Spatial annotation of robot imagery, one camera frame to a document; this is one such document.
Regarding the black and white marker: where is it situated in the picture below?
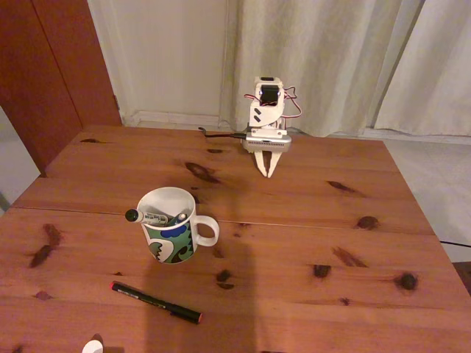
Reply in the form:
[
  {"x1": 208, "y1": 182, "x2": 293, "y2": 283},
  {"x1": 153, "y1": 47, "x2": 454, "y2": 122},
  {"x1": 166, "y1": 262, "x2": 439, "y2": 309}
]
[{"x1": 124, "y1": 208, "x2": 171, "y2": 227}]

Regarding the black fineliner with red end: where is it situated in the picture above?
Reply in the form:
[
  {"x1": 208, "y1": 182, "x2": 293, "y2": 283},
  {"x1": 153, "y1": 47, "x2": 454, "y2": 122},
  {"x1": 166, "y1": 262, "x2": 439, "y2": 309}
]
[{"x1": 109, "y1": 280, "x2": 205, "y2": 325}]

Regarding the wide white curtain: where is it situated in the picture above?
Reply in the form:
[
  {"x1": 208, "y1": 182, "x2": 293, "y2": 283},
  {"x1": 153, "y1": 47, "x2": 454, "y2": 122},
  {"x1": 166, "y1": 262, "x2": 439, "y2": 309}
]
[{"x1": 220, "y1": 0, "x2": 430, "y2": 137}]

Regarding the white mug green blue pattern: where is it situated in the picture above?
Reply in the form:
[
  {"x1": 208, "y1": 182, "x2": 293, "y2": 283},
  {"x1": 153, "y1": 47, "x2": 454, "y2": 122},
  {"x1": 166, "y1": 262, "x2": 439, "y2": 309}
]
[{"x1": 136, "y1": 186, "x2": 221, "y2": 265}]

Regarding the narrow white curtain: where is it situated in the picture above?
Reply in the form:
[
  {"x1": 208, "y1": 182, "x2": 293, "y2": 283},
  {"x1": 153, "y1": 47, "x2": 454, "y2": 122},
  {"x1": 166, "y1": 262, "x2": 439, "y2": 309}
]
[{"x1": 375, "y1": 0, "x2": 471, "y2": 139}]

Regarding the brown wooden cabinet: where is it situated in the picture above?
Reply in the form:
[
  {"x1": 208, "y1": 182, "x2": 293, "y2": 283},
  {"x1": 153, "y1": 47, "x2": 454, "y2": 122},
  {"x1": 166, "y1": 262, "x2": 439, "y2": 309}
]
[{"x1": 0, "y1": 0, "x2": 122, "y2": 179}]

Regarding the silver camera box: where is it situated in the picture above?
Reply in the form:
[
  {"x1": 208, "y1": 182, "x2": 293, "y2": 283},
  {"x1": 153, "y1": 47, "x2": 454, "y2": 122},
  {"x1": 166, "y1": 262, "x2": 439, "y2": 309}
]
[{"x1": 242, "y1": 132, "x2": 293, "y2": 154}]

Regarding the black camera cable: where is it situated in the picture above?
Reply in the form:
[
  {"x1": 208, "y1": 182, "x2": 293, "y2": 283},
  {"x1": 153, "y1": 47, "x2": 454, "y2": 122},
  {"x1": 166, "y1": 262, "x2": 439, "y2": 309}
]
[{"x1": 198, "y1": 126, "x2": 249, "y2": 141}]

